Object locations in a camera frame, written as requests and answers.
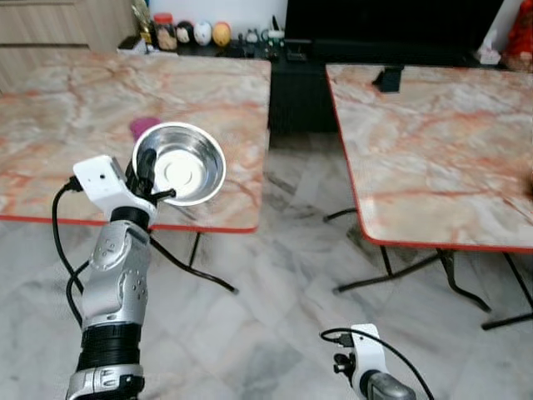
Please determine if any stainless steel bowl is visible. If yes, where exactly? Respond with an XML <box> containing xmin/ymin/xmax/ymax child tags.
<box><xmin>132</xmin><ymin>122</ymin><xmax>227</xmax><ymax>207</ymax></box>

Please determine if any purple plastic cup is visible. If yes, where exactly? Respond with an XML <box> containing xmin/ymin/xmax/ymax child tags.
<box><xmin>129</xmin><ymin>117</ymin><xmax>162</xmax><ymax>140</ymax></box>

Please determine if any marble top folding table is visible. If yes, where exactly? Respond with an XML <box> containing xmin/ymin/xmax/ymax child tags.
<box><xmin>323</xmin><ymin>64</ymin><xmax>533</xmax><ymax>331</ymax></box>
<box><xmin>0</xmin><ymin>52</ymin><xmax>273</xmax><ymax>294</ymax></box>

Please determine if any red lidded snack jar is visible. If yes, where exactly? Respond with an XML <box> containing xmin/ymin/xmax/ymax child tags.
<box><xmin>152</xmin><ymin>12</ymin><xmax>177</xmax><ymax>52</ymax></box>

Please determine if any black white round figurine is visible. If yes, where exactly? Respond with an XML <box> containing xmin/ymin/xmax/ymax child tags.
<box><xmin>175</xmin><ymin>21</ymin><xmax>196</xmax><ymax>47</ymax></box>

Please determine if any white egg figurine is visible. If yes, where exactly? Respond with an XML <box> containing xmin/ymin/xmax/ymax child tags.
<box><xmin>194</xmin><ymin>20</ymin><xmax>214</xmax><ymax>47</ymax></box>

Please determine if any gold trophy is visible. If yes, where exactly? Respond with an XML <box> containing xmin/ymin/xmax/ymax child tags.
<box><xmin>132</xmin><ymin>0</ymin><xmax>155</xmax><ymax>45</ymax></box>

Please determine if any yellow egg figurine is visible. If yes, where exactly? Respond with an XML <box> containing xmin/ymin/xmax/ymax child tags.
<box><xmin>212</xmin><ymin>22</ymin><xmax>232</xmax><ymax>48</ymax></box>

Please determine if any light wooden cabinet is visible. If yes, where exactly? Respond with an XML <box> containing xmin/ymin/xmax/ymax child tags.
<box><xmin>0</xmin><ymin>0</ymin><xmax>152</xmax><ymax>93</ymax></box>

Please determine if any red plush figure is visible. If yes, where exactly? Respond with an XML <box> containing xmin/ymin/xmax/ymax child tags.
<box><xmin>503</xmin><ymin>0</ymin><xmax>533</xmax><ymax>73</ymax></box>

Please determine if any white pink tissue box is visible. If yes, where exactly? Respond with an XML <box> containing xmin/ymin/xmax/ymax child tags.
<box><xmin>477</xmin><ymin>42</ymin><xmax>504</xmax><ymax>67</ymax></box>

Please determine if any black phone stand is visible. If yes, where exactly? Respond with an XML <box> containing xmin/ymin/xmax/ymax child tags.
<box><xmin>372</xmin><ymin>67</ymin><xmax>405</xmax><ymax>93</ymax></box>

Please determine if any black television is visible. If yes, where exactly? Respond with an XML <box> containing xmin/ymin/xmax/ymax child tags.
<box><xmin>285</xmin><ymin>0</ymin><xmax>506</xmax><ymax>44</ymax></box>

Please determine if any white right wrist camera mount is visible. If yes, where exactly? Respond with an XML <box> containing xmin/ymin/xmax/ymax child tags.
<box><xmin>349</xmin><ymin>324</ymin><xmax>389</xmax><ymax>398</ymax></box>

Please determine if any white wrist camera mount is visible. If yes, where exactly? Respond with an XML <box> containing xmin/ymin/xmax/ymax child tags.
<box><xmin>72</xmin><ymin>155</ymin><xmax>157</xmax><ymax>220</ymax></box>
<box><xmin>349</xmin><ymin>324</ymin><xmax>389</xmax><ymax>398</ymax></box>

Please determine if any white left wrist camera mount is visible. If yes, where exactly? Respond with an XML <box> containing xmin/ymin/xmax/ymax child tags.
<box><xmin>72</xmin><ymin>155</ymin><xmax>157</xmax><ymax>220</ymax></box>

